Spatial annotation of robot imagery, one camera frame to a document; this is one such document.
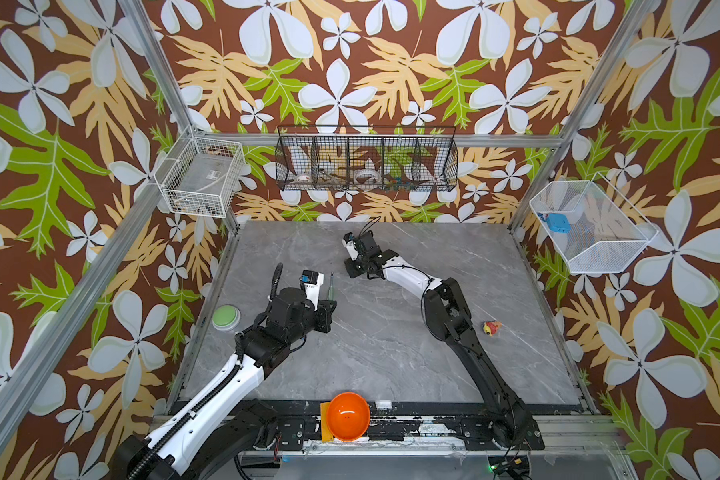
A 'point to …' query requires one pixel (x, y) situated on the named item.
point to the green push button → (226, 317)
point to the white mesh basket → (594, 229)
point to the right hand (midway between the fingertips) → (345, 264)
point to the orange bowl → (348, 416)
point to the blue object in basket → (558, 223)
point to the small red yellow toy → (491, 327)
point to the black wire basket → (366, 158)
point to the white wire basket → (203, 177)
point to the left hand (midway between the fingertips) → (333, 299)
